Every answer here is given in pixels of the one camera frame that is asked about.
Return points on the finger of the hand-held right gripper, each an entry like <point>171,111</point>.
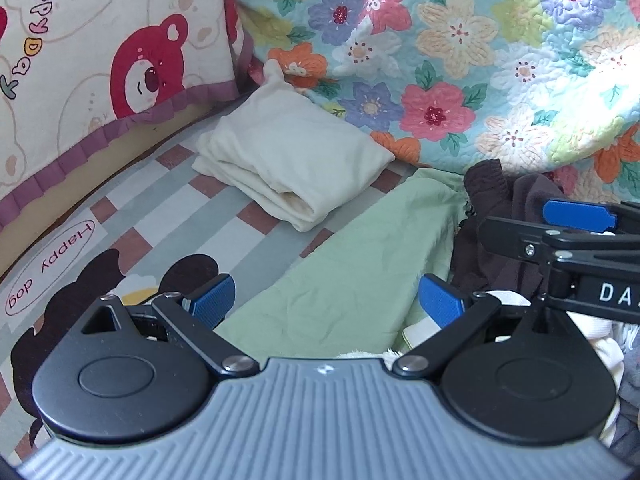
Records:
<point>580,215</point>
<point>510,240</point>

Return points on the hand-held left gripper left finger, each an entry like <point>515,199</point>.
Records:
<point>215,296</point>

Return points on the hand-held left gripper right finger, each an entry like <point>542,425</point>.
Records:
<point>440,301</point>

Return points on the dark brown garment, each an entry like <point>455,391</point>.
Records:
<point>500,190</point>

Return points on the light green garment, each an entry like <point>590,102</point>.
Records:
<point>360,260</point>

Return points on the cream white garment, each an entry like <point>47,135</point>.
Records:
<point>285,160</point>

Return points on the grey garment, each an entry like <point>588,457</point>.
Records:
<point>631,425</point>

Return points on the floral quilt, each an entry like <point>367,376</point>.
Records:
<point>450,60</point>

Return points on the bear print pillow purple ruffle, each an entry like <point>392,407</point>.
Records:
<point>75,60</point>

